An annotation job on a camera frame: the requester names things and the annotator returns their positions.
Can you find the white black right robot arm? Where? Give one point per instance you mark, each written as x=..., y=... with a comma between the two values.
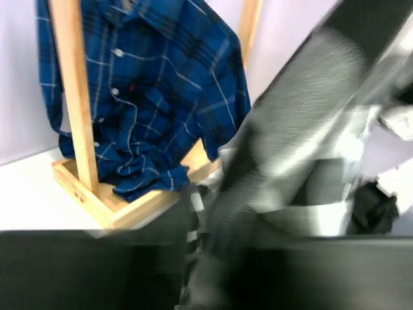
x=383, y=201

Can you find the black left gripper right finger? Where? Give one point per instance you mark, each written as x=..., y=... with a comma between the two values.
x=325, y=273

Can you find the blue plaid shirt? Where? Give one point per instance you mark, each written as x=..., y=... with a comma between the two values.
x=161, y=76

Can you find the black white checkered shirt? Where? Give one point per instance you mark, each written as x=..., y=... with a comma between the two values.
x=295, y=164

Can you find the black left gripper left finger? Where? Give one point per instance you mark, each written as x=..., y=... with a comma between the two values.
x=72, y=270

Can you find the wooden clothes rack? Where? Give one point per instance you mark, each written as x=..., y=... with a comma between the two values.
x=78, y=176

